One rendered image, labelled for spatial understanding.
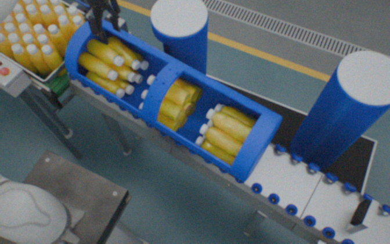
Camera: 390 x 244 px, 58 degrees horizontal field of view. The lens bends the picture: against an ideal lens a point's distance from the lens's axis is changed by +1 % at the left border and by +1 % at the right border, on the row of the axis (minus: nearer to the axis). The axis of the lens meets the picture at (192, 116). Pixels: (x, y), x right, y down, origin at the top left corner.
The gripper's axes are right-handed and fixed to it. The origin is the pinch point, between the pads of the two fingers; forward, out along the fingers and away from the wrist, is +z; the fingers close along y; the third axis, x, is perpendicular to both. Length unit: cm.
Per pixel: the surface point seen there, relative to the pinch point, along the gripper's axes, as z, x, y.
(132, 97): 35.1, -7.7, -5.3
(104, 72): 20.0, 2.3, -7.6
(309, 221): 33, -97, -11
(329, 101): 41, -83, 46
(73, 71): 19.4, 12.5, -14.6
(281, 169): 38, -79, 3
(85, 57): 19.3, 13.1, -6.6
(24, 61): 31, 44, -19
